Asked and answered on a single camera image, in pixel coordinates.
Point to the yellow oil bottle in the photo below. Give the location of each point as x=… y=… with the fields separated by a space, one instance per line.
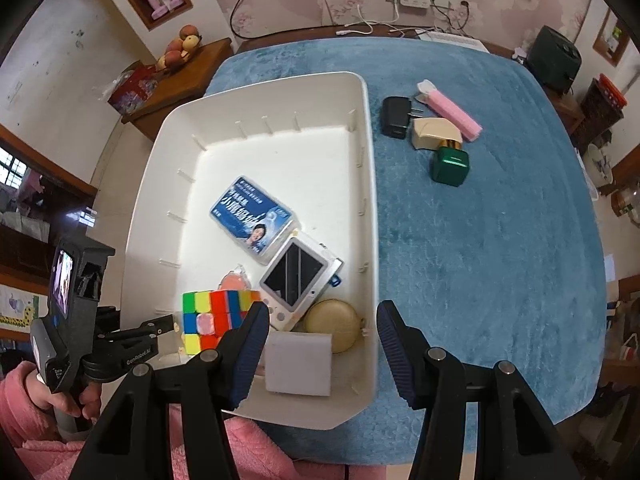
x=622 y=202

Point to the dark wicker bin red lid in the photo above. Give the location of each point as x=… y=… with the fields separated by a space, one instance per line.
x=597 y=110

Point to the gold round compact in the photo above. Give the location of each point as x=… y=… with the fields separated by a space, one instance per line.
x=330 y=325

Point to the barred window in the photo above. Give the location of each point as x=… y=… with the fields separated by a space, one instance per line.
x=10 y=170

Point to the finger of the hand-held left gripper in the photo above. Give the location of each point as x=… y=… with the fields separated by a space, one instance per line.
x=150 y=331

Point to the colourful puzzle cube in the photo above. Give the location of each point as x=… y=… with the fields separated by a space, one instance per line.
x=210 y=317

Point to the wooden side shelf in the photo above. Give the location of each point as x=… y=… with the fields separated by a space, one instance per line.
x=620 y=360

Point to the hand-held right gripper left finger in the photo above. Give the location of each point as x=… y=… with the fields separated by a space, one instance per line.
x=250 y=350

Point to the wooden side cabinet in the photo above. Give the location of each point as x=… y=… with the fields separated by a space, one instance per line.
x=195 y=75

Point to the white trash bin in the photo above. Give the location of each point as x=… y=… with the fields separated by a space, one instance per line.
x=600 y=165

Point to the green perfume bottle gold cap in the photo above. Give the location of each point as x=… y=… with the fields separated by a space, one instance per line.
x=449 y=165

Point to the fruit bowl with apples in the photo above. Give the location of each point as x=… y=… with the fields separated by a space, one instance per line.
x=180 y=50

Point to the white square box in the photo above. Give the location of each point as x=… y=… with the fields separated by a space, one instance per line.
x=299 y=365

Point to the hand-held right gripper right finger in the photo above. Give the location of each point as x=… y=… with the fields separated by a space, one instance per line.
x=397 y=355

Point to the person's left hand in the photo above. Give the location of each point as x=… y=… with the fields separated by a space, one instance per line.
x=67 y=404

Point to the white digital camera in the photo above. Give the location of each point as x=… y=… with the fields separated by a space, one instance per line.
x=295 y=275

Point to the black charger plug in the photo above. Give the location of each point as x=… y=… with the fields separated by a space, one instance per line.
x=396 y=115

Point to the pink fleece clothing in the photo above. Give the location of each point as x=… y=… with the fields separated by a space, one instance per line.
x=260 y=445

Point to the white plastic storage tray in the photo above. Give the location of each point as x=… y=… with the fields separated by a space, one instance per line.
x=280 y=160

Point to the pink correction tape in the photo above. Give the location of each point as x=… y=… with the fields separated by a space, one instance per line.
x=235 y=280

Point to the dark green air fryer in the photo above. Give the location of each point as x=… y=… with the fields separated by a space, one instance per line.
x=552 y=60

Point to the red printed gift box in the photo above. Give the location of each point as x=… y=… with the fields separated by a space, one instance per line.
x=132 y=90

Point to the person's left forearm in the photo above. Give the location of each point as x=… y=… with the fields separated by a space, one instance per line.
x=25 y=420

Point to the clear box blue label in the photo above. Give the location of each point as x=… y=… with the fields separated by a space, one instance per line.
x=250 y=215

